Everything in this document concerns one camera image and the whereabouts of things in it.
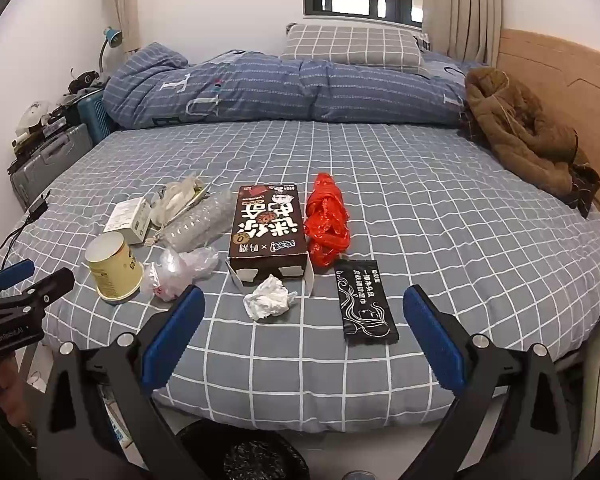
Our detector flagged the black wipe sachet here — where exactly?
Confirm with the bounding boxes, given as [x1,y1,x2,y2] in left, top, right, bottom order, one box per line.
[334,260,399,347]

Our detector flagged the white tissue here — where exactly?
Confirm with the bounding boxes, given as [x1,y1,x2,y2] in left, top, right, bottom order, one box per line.
[243,275,297,322]

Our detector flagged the yellow paper cup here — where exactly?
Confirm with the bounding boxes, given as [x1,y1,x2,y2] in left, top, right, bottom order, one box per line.
[84,231,145,303]

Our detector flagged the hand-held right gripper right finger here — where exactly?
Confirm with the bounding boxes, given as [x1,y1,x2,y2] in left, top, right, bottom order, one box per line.
[402,284,581,480]

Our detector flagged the blue striped duvet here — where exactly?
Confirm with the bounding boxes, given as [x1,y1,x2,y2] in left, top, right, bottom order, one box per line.
[102,42,486,131]

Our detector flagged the grey checked bed sheet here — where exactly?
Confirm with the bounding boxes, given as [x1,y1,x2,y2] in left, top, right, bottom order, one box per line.
[0,120,600,421]

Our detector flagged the clear bag with white contents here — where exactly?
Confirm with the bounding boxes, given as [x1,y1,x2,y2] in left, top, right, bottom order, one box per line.
[150,172,213,241]

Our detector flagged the blue desk lamp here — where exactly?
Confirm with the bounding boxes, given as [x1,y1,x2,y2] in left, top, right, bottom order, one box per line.
[98,26,124,73]

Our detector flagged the dark clutter stack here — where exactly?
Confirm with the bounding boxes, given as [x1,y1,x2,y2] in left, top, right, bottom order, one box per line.
[12,95,81,157]

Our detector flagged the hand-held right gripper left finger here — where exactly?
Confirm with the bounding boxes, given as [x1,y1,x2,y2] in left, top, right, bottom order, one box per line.
[35,284,207,480]

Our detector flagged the brown snack box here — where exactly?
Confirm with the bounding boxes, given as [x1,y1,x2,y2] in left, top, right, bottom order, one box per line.
[227,183,316,298]

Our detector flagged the beige pleated curtain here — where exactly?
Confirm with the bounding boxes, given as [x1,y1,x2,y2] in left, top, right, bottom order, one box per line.
[104,0,146,56]
[422,0,503,63]

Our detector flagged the person's left hand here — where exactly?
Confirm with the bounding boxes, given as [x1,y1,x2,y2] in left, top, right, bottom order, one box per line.
[0,351,28,412]

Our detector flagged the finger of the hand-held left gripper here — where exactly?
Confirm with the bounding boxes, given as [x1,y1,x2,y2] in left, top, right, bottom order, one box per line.
[0,267,76,333]
[0,258,36,294]

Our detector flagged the grey checked pillow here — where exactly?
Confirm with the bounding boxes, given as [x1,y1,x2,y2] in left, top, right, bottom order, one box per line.
[280,23,426,73]

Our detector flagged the black-lined trash bin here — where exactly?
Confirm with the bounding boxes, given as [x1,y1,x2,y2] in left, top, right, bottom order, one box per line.
[177,419,311,480]

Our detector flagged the black device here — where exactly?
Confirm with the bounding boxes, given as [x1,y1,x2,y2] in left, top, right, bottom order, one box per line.
[67,67,103,96]

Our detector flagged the wooden headboard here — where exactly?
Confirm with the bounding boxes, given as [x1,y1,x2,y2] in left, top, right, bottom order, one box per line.
[495,28,600,231]

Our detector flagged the bubble wrap roll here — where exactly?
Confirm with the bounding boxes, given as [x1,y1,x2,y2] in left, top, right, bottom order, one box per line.
[160,189,238,253]

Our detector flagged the brown padded jacket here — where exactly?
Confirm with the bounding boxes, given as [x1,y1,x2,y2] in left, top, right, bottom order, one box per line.
[462,66,600,218]

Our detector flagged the white round appliance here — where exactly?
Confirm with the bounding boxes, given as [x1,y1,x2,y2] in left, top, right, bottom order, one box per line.
[20,101,56,133]

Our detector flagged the small white cardboard box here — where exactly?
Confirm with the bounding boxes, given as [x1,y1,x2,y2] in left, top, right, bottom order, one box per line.
[103,197,153,245]

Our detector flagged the clear plastic bag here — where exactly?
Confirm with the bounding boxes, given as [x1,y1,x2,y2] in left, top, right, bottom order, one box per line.
[140,246,221,302]

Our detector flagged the teal suitcase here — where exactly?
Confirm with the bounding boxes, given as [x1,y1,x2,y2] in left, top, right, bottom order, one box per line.
[77,89,113,146]

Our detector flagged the black power adapter with cable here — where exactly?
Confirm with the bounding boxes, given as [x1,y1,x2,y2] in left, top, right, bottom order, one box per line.
[0,191,53,273]

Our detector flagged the red plastic bag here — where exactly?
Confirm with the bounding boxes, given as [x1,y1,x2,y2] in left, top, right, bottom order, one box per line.
[303,172,351,275]

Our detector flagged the grey hard suitcase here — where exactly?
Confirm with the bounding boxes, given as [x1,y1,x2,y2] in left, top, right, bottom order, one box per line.
[9,122,95,211]

